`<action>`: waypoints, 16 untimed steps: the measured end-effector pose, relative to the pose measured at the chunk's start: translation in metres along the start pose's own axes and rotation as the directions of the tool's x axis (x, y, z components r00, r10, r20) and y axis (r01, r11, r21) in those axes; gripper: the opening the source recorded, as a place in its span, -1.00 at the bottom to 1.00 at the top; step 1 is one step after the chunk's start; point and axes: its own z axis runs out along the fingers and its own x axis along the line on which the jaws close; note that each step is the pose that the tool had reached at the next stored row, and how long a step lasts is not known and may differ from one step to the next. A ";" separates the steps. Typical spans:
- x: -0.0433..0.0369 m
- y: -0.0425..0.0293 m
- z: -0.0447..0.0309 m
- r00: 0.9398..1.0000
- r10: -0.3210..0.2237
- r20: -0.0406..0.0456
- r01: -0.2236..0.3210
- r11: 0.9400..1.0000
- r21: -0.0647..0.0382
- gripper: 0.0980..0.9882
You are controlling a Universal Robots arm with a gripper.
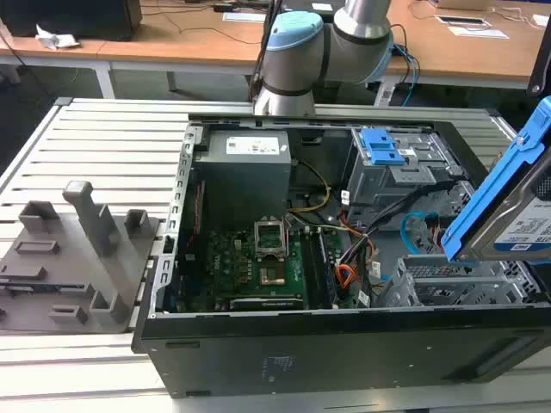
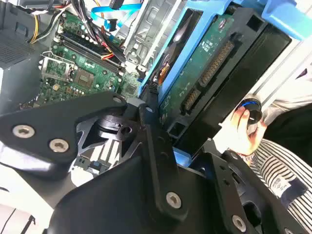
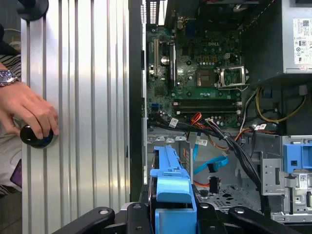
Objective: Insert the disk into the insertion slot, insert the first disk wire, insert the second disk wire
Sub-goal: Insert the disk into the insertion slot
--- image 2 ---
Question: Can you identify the black gripper right finger with narrow bars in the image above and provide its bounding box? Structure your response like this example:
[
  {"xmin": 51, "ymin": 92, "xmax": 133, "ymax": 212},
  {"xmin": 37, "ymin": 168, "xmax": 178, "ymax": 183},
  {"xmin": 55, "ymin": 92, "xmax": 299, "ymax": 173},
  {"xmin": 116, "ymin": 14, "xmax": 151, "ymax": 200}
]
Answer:
[{"xmin": 204, "ymin": 151, "xmax": 308, "ymax": 234}]

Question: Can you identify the black gripper left finger with wide plate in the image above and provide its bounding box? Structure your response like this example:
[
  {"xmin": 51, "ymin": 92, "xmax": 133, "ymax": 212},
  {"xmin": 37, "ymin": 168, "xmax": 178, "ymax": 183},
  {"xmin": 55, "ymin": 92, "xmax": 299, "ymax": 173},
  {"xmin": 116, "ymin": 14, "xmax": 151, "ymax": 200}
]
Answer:
[{"xmin": 0, "ymin": 86, "xmax": 187, "ymax": 222}]

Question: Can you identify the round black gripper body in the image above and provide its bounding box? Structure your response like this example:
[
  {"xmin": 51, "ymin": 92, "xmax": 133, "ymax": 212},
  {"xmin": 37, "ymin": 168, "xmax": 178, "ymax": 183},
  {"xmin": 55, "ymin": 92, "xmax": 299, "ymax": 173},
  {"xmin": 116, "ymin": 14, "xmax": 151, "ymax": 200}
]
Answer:
[{"xmin": 46, "ymin": 156, "xmax": 230, "ymax": 234}]

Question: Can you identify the round black tool blue ring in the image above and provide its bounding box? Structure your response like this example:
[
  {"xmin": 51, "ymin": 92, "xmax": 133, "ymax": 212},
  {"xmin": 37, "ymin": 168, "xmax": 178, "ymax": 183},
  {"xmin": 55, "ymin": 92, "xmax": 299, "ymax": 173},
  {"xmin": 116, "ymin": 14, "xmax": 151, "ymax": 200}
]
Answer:
[{"xmin": 240, "ymin": 97, "xmax": 263, "ymax": 125}]

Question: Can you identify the red yellow black power wire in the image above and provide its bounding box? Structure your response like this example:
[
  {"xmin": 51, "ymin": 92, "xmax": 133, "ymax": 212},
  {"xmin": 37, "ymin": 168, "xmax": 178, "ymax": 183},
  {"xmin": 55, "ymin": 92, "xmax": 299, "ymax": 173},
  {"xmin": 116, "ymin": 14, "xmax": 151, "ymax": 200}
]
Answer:
[{"xmin": 101, "ymin": 23, "xmax": 116, "ymax": 61}]

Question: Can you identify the hard disk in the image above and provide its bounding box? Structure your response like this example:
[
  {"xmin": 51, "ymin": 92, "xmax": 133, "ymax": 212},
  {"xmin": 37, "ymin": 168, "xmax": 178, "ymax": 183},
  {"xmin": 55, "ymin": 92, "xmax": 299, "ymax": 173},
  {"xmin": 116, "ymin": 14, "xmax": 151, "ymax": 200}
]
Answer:
[{"xmin": 137, "ymin": 0, "xmax": 312, "ymax": 170}]

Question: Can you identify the person hand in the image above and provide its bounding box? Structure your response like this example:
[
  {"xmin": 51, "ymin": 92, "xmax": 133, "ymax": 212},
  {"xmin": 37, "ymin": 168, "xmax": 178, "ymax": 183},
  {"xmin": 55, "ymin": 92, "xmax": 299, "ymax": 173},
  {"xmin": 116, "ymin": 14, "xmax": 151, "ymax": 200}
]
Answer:
[{"xmin": 228, "ymin": 108, "xmax": 268, "ymax": 156}]

